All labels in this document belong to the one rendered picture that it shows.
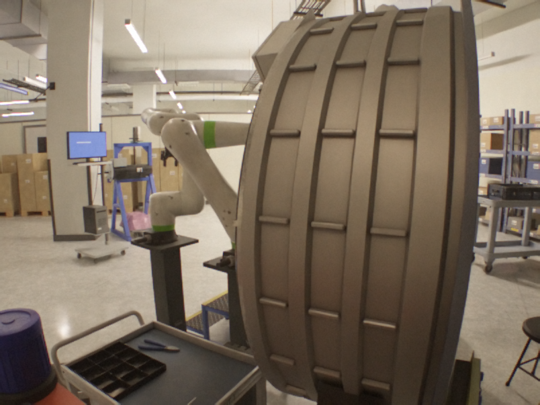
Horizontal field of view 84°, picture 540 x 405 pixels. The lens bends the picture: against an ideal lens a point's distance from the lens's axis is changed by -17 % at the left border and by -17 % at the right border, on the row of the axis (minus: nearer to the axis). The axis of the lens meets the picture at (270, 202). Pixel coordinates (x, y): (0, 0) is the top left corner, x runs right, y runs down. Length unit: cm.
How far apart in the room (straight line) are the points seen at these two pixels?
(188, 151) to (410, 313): 90
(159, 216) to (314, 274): 122
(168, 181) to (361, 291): 722
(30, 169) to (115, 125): 226
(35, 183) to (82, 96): 331
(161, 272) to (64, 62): 466
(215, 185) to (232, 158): 756
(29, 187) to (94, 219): 412
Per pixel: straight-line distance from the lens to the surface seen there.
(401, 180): 65
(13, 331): 68
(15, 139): 1009
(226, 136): 140
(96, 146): 471
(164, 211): 181
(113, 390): 123
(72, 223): 599
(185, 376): 125
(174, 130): 126
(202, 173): 126
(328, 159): 70
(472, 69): 70
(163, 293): 193
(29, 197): 874
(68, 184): 592
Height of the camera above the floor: 139
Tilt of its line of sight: 9 degrees down
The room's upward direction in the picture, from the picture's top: straight up
